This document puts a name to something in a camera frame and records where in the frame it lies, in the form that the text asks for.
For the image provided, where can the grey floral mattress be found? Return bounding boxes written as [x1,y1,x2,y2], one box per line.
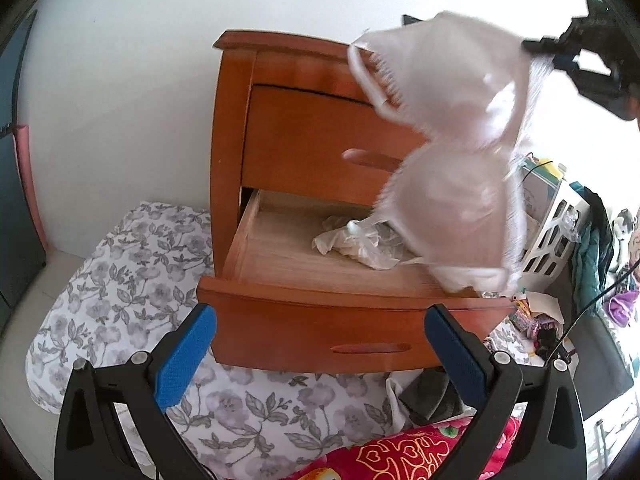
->
[27,201,538,480]

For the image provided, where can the wooden drawer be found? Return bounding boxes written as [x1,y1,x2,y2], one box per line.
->
[241,84,431,208]
[196,189,517,375]

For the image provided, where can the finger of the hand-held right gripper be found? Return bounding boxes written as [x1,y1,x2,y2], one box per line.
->
[551,56,590,89]
[521,34,571,57]

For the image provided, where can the yellow plastic item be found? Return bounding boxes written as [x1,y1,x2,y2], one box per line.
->
[532,159,566,181]

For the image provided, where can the purple cloth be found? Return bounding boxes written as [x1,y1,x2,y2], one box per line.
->
[602,290,636,328]

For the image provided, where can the white small shelf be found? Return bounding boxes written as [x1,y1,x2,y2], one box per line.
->
[517,152,568,221]

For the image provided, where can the dark grey underwear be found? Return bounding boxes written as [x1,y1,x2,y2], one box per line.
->
[397,367,466,428]

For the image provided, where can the pink door frame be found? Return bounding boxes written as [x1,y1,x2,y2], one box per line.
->
[12,125,48,256]

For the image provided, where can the white lattice basket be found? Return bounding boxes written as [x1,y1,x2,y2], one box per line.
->
[520,180,591,288]

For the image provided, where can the wooden nightstand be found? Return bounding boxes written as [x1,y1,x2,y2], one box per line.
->
[211,30,516,311]

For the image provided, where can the closed wooden drawer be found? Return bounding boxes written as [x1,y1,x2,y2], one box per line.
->
[241,84,431,208]

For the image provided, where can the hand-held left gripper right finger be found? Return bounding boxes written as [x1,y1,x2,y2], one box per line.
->
[424,303,587,480]

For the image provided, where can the crumpled clear plastic bag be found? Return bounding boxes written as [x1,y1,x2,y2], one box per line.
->
[312,215,426,272]

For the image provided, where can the red floral blanket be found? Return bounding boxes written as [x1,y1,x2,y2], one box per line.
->
[297,415,523,480]

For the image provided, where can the dark blue door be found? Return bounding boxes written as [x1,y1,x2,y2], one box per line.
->
[0,10,48,331]

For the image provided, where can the white bra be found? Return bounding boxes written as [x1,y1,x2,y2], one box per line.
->
[347,10,543,298]

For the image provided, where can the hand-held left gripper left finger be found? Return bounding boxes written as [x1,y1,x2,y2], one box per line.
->
[54,304,218,480]

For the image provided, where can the grey white plush toy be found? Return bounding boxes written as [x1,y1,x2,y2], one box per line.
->
[614,209,635,241]

